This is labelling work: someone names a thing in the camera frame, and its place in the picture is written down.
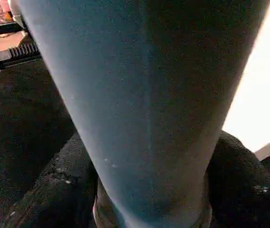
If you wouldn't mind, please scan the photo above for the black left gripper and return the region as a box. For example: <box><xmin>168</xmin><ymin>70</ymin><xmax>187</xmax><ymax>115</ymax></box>
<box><xmin>0</xmin><ymin>42</ymin><xmax>43</xmax><ymax>71</ymax></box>

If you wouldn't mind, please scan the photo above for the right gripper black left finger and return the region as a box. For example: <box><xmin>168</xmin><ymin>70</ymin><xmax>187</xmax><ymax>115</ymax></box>
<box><xmin>2</xmin><ymin>133</ymin><xmax>100</xmax><ymax>228</ymax></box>

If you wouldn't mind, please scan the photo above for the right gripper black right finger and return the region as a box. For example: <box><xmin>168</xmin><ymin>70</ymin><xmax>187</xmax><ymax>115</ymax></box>
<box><xmin>205</xmin><ymin>131</ymin><xmax>270</xmax><ymax>228</ymax></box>

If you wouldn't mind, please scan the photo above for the white plastic table top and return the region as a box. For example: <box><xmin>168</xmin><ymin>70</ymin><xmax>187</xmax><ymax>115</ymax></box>
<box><xmin>223</xmin><ymin>0</ymin><xmax>270</xmax><ymax>162</ymax></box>

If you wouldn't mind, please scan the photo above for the white plastic table leg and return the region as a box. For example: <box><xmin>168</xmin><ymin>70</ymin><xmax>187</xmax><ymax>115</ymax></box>
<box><xmin>17</xmin><ymin>0</ymin><xmax>270</xmax><ymax>228</ymax></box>

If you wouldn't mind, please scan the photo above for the black work mat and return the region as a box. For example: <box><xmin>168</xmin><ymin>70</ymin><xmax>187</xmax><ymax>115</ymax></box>
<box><xmin>0</xmin><ymin>59</ymin><xmax>270</xmax><ymax>228</ymax></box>

